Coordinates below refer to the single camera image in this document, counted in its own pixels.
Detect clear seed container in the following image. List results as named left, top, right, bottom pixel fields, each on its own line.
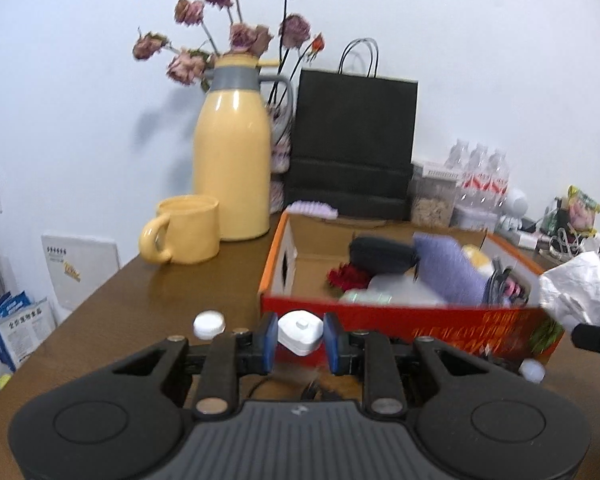
left=411, top=176, right=458, bottom=229

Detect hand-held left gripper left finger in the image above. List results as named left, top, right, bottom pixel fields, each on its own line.
left=111, top=311, right=280, bottom=419

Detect white robot figurine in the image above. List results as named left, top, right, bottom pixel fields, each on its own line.
left=497, top=187, right=530, bottom=234

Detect small white bottle cap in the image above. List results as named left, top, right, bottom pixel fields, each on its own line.
left=193, top=311, right=227, bottom=340

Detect white flat panel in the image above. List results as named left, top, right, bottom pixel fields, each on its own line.
left=41, top=230, right=122, bottom=312

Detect purple fluffy cloth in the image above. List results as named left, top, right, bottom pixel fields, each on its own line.
left=286, top=200, right=340, bottom=221

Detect black zip pouch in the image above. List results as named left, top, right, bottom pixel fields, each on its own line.
left=349, top=236, right=421, bottom=277

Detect yellow mug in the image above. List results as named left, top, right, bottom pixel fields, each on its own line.
left=139, top=195, right=222, bottom=265

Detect dried rose bouquet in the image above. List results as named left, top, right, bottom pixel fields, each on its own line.
left=132, top=0, right=327, bottom=106

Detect yellow thermos jug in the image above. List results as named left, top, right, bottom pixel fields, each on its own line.
left=192, top=56, right=295, bottom=242

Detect white tissue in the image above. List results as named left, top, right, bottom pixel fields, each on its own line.
left=537, top=251, right=600, bottom=334

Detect pink textured vase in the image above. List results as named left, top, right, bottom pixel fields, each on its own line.
left=269, top=102, right=296, bottom=214

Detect colourful snack packet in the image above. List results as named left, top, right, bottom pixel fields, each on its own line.
left=566, top=185, right=600, bottom=237

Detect white tangled cables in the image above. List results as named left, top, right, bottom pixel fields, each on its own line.
left=550, top=227, right=600, bottom=262

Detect black paper bag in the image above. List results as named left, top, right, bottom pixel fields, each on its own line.
left=282, top=37, right=420, bottom=222

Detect orange cardboard box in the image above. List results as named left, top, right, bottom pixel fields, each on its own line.
left=257, top=210, right=566, bottom=367

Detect small white printed box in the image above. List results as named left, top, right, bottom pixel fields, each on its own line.
left=412, top=161, right=464, bottom=181

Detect small white round object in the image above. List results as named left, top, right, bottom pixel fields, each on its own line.
left=520, top=358, right=547, bottom=385

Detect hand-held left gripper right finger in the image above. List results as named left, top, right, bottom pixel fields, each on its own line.
left=323, top=311, right=493, bottom=419

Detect blue white food bag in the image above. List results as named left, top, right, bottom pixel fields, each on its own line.
left=0, top=290, right=31, bottom=357
left=0, top=297, right=56, bottom=373

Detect small green bottle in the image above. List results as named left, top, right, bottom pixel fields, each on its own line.
left=540, top=199, right=569, bottom=234

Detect red artificial rose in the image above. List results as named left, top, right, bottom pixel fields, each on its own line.
left=326, top=263, right=372, bottom=295

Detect purple soft sock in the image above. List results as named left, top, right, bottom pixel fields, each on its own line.
left=412, top=232, right=490, bottom=306

